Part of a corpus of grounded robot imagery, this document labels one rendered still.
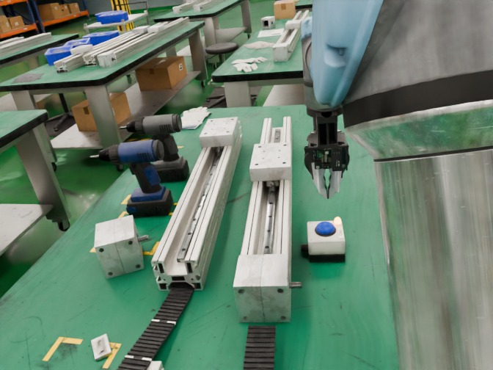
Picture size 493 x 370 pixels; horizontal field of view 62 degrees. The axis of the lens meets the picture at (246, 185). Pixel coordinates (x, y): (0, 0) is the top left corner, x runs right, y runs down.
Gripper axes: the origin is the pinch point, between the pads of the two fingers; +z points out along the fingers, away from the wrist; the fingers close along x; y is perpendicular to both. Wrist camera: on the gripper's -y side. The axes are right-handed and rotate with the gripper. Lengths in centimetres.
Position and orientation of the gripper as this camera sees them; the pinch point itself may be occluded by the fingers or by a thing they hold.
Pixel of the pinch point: (327, 191)
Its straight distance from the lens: 88.9
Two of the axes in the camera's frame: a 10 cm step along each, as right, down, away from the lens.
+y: -1.1, 5.0, -8.6
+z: 1.2, 8.6, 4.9
